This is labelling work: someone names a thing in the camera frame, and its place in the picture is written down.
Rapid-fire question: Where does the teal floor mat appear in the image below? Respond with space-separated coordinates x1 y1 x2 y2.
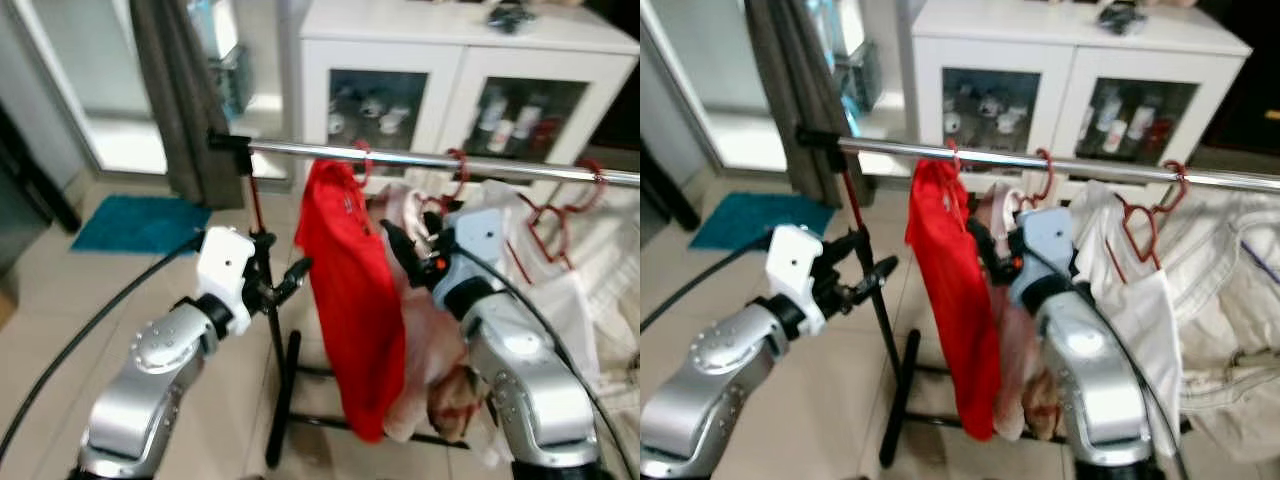
70 195 213 256
688 192 836 251

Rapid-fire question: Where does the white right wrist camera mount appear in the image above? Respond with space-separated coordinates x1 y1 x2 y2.
440 207 511 291
1010 207 1076 301

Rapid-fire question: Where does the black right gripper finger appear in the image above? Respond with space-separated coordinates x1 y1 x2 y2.
965 218 1009 283
380 222 426 286

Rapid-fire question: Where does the white blue appliance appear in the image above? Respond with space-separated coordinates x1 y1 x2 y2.
190 0 256 121
805 0 886 116

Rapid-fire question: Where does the grey curtain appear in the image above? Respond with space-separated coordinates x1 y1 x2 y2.
745 0 851 209
130 0 246 209

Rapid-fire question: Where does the white garment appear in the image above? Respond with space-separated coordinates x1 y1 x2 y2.
1068 180 1186 421
480 180 601 391

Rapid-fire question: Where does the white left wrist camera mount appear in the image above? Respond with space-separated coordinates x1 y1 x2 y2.
195 227 256 336
765 225 826 336

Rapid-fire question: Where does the black side table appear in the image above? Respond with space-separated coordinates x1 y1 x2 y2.
640 145 701 233
0 105 81 236

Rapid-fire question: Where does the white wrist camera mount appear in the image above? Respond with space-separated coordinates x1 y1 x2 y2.
440 207 511 291
765 225 826 336
195 227 256 336
1010 207 1076 301

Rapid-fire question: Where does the red shirt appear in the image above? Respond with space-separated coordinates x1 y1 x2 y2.
905 158 1001 441
294 158 406 443

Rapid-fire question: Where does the pale pink garment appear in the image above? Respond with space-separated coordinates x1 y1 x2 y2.
975 183 1066 441
370 185 491 446

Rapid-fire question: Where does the white framed glass door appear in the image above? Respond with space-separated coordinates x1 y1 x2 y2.
640 0 771 171
10 0 171 176

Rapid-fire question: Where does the black chrome clothes rack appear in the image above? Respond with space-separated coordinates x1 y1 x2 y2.
207 130 641 471
797 127 1280 469

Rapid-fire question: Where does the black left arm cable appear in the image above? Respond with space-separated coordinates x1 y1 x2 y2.
0 232 206 466
640 232 776 331

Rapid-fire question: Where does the white glass door cabinet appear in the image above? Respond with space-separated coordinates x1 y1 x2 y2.
908 0 1253 186
298 0 641 191

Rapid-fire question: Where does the small black object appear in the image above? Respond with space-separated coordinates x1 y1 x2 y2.
487 2 538 34
1097 3 1148 36

